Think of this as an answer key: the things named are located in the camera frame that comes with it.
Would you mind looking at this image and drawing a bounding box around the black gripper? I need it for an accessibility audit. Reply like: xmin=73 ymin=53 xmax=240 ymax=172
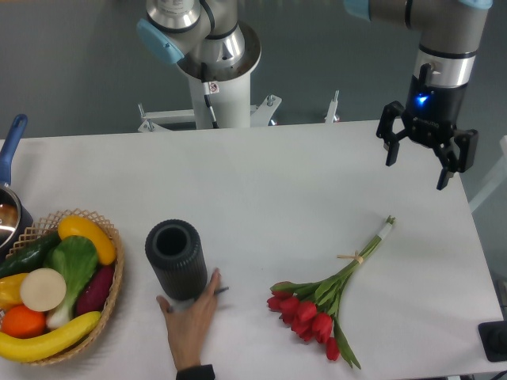
xmin=375 ymin=76 xmax=478 ymax=190

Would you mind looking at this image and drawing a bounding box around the red tulip bouquet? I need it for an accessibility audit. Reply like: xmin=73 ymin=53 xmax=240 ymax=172
xmin=266 ymin=215 xmax=396 ymax=369

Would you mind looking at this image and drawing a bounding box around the dark grey ribbed vase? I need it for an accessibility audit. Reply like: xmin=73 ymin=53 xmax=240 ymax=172
xmin=145 ymin=219 xmax=208 ymax=301

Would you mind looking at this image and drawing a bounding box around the black sleeved forearm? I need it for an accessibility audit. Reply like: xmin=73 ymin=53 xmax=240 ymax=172
xmin=176 ymin=364 xmax=215 ymax=380

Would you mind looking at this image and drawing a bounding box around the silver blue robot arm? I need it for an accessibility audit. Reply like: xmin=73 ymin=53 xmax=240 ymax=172
xmin=136 ymin=1 xmax=492 ymax=189

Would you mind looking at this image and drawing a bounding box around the person's bare hand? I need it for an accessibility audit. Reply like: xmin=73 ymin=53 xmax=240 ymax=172
xmin=156 ymin=268 xmax=221 ymax=371

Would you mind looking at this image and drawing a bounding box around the black device at edge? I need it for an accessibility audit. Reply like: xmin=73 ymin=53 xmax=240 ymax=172
xmin=478 ymin=321 xmax=507 ymax=363

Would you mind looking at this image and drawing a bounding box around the purple sweet potato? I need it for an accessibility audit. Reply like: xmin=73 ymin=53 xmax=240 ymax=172
xmin=74 ymin=266 xmax=114 ymax=316

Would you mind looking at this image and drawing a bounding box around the green bok choy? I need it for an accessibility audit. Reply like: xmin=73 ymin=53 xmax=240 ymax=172
xmin=44 ymin=236 xmax=98 ymax=330

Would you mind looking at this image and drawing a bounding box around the woven wicker basket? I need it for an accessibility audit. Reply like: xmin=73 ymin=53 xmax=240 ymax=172
xmin=7 ymin=209 xmax=124 ymax=366

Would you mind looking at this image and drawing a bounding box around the green cucumber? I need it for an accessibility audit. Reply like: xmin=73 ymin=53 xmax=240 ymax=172
xmin=1 ymin=231 xmax=61 ymax=278

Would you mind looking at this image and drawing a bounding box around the yellow bell pepper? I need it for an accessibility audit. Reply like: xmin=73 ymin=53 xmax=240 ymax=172
xmin=0 ymin=273 xmax=28 ymax=310

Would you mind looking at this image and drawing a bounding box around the orange fruit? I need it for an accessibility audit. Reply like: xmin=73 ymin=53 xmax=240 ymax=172
xmin=1 ymin=305 xmax=46 ymax=339

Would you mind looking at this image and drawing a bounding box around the yellow banana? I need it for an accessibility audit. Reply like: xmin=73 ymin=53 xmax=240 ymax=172
xmin=1 ymin=311 xmax=101 ymax=363

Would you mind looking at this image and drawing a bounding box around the white frame at right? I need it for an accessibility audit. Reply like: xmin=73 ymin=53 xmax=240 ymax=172
xmin=469 ymin=135 xmax=506 ymax=213

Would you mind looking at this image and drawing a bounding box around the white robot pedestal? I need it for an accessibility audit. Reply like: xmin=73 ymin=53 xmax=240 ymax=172
xmin=187 ymin=74 xmax=250 ymax=130

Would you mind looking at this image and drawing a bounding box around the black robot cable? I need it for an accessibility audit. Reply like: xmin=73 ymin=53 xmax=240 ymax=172
xmin=200 ymin=62 xmax=220 ymax=130

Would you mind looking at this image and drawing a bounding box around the white metal base frame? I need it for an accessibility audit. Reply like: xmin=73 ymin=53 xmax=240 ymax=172
xmin=137 ymin=89 xmax=340 ymax=133

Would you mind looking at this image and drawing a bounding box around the blue handled saucepan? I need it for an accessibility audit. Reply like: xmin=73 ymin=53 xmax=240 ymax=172
xmin=1 ymin=114 xmax=32 ymax=262

